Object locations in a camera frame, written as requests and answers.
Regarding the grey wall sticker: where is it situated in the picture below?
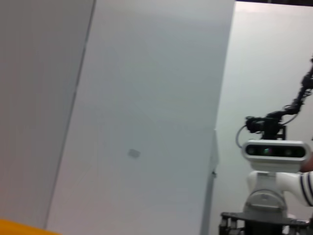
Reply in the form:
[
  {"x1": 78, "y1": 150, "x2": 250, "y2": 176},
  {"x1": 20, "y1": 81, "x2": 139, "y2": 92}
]
[{"x1": 127, "y1": 148, "x2": 141, "y2": 159}]

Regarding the yellow plastic storage bin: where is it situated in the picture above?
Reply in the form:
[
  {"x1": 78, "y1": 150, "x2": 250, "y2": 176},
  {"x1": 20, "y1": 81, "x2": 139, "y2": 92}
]
[{"x1": 0, "y1": 218, "x2": 62, "y2": 235}]

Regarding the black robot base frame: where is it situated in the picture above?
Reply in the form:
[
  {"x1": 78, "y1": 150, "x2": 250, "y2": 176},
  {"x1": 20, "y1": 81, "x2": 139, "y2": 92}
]
[{"x1": 219, "y1": 211, "x2": 313, "y2": 235}]

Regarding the white robot torso neck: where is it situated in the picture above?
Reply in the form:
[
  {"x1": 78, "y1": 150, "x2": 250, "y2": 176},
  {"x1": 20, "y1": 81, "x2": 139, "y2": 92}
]
[{"x1": 244, "y1": 170, "x2": 288, "y2": 214}]

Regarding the silver robot head camera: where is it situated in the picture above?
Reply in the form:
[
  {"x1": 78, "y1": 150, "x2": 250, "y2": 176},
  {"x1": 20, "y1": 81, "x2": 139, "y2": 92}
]
[{"x1": 242, "y1": 140, "x2": 311, "y2": 173}]

